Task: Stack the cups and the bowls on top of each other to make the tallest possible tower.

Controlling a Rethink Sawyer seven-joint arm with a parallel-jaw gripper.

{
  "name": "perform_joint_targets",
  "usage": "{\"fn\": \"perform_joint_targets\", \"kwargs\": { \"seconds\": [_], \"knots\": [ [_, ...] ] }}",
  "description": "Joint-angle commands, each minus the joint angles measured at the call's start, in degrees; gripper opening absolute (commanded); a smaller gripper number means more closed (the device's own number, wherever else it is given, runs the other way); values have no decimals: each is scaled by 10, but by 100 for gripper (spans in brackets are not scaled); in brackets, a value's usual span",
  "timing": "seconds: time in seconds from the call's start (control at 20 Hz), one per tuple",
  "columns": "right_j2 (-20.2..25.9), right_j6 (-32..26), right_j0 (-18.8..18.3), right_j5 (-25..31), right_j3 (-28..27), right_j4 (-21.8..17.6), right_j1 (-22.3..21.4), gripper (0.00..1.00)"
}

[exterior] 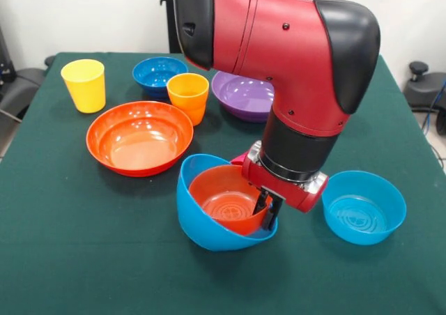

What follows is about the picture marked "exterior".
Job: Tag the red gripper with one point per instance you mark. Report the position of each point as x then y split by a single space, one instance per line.
278 189

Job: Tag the small orange-red bowl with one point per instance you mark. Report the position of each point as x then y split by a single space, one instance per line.
223 196

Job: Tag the pink plastic cup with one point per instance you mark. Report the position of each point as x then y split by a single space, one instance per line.
239 160

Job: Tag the large light blue bowl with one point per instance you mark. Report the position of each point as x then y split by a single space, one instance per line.
198 228

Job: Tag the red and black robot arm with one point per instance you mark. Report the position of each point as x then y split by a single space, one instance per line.
278 50

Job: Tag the small light blue bowl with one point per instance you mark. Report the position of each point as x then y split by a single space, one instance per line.
362 214

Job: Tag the purple plastic bowl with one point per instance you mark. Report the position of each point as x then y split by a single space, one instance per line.
240 99

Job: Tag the orange plastic cup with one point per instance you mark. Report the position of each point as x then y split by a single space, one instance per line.
190 102

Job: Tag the wide orange-red bowl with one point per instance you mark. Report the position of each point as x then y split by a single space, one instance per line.
139 144

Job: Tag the small dark blue bowl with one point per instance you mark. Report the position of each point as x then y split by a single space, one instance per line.
153 74

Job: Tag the dark green tablecloth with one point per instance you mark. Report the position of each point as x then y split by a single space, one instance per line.
69 224

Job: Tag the yellow plastic cup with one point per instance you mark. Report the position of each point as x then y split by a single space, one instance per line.
85 92

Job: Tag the black equipment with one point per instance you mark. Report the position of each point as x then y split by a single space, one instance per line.
5 57

